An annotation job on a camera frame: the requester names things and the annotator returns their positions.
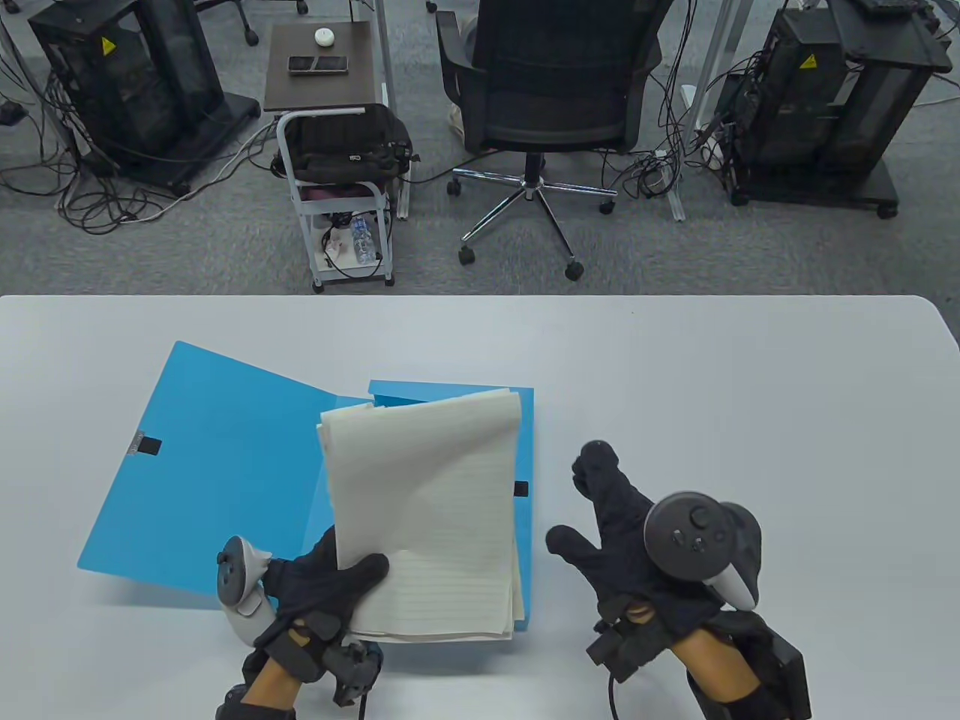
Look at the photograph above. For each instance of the person's right hand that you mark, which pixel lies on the person's right hand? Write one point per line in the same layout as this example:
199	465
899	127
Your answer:
619	555

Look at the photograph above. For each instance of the person's left hand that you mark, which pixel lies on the person's left hand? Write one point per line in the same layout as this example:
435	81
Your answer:
315	592

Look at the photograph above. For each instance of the stack of lined papers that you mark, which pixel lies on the stack of lined papers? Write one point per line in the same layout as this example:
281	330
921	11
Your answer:
435	510

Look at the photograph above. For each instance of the blue file box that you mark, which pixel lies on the blue file box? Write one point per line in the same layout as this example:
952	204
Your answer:
225	465

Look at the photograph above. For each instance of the person's right forearm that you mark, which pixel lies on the person's right forearm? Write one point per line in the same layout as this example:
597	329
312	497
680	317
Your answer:
712	660

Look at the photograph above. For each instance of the person's left forearm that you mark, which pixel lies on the person's left forearm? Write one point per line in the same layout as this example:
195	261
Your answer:
270	686

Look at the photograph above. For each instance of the grey right hand controller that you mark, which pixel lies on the grey right hand controller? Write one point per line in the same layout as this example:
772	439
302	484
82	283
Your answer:
690	532

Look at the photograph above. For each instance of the grey hand controller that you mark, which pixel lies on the grey hand controller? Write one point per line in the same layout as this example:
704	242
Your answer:
690	532
240	577

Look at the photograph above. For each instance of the grey left hand controller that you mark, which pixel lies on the grey left hand controller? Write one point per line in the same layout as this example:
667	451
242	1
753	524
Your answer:
240	577

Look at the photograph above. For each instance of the clear water bottle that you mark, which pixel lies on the clear water bottle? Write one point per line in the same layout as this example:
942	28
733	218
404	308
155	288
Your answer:
363	240

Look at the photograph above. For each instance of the white rolling cart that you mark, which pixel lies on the white rolling cart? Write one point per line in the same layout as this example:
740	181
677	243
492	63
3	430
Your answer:
341	201

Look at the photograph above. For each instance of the maroon pouch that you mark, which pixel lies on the maroon pouch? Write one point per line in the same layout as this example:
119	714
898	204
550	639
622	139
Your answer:
337	191

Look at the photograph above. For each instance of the white power strip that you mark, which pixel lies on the white power strip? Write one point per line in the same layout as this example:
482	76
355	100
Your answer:
714	148

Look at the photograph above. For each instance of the black bag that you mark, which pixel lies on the black bag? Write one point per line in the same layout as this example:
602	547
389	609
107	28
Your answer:
337	142

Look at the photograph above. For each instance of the beige shoe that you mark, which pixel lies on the beige shoe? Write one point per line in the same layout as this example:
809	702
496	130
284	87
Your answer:
456	120

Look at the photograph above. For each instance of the black mesh office chair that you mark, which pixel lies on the black mesh office chair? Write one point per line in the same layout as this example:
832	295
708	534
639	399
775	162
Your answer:
555	82

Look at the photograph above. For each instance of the dark brown side table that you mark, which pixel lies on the dark brown side table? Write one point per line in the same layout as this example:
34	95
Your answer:
315	94

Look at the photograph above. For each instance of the black computer rack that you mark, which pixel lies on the black computer rack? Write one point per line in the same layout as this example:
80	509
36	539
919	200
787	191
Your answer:
135	82
825	97

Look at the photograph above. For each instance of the white table leg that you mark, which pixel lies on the white table leg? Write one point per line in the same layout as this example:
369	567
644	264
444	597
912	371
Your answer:
712	52

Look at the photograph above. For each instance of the black smartphone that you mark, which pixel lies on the black smartphone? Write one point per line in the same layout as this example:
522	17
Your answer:
332	65

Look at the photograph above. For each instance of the white round device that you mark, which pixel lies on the white round device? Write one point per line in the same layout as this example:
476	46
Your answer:
324	37

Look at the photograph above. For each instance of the black power adapter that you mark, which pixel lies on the black power adapter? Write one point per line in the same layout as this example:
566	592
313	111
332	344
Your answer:
11	112

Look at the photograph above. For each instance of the black chair base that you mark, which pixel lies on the black chair base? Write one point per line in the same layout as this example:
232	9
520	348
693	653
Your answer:
244	19

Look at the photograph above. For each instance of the black keyboard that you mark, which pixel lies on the black keyboard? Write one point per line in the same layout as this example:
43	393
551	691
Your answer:
889	6

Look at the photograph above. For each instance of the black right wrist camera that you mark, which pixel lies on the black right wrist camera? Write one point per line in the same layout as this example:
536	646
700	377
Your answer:
780	660

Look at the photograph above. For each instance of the silver aluminium post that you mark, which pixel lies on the silver aluminium post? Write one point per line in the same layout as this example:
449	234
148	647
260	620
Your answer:
386	60

